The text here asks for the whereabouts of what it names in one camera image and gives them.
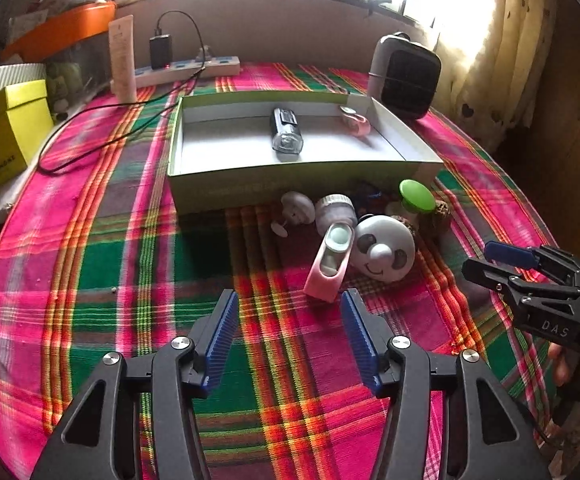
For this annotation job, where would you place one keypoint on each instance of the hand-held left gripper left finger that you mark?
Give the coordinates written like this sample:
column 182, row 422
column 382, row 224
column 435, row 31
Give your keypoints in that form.
column 222, row 330

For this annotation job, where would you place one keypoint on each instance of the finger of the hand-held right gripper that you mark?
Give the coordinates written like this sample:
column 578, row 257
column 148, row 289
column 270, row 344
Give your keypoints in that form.
column 509, row 254
column 487, row 272

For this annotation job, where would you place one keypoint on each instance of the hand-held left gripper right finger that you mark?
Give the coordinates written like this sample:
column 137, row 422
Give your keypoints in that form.
column 359, row 335

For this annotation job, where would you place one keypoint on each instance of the pink case with white lid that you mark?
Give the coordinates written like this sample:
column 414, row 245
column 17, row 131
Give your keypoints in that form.
column 326, row 272

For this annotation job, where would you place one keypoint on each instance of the brown walnut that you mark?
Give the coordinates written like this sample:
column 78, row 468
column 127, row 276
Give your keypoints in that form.
column 442, row 212
column 405, row 222

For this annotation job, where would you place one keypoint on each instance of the white panda face toy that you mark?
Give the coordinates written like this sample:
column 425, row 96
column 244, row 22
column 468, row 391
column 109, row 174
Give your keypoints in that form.
column 384, row 252

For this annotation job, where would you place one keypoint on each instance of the green mushroom-shaped toy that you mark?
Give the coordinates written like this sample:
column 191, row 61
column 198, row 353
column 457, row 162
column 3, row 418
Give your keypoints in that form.
column 417, row 195

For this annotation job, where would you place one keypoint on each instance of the white mushroom-shaped toy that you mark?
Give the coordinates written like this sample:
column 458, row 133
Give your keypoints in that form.
column 297, row 207

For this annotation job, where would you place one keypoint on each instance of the white and green cardboard tray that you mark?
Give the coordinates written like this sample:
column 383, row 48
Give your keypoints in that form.
column 230, row 135

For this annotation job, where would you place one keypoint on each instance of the person's right hand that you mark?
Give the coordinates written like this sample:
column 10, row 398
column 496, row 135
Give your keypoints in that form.
column 562, row 365

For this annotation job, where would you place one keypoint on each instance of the white round jar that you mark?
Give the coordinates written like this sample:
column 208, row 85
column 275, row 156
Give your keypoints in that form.
column 334, row 210

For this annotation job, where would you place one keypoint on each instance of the pink case with grey lid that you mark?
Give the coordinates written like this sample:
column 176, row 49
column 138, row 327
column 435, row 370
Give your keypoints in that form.
column 357, row 122

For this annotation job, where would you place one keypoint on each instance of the grey desktop heater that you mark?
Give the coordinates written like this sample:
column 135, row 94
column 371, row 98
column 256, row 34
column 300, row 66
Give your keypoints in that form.
column 409, row 80

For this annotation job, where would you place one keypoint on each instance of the black rectangular device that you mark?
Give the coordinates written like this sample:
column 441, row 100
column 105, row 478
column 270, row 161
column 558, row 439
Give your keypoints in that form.
column 286, row 132

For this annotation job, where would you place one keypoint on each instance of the cream curtain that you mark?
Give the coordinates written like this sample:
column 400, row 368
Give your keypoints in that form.
column 499, row 35

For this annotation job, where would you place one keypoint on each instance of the white power strip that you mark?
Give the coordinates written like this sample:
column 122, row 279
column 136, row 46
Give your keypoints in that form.
column 195, row 69

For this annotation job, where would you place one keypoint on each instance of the white plug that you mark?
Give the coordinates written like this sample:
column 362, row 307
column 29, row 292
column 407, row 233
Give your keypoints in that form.
column 205, row 55

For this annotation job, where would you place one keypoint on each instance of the yellow cardboard box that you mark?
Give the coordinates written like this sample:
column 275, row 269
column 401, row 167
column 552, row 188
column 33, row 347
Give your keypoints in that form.
column 5, row 145

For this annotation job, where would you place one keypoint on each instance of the cream cosmetic tube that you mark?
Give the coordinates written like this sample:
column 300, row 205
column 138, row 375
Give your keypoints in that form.
column 122, row 60

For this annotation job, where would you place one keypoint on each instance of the clear plastic container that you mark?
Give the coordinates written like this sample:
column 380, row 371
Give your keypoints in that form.
column 82, row 67

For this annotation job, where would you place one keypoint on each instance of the green striped box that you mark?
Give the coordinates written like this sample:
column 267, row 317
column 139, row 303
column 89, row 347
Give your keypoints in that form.
column 12, row 77

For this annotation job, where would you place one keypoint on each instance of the orange lid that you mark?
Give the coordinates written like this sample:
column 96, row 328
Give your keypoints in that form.
column 65, row 27

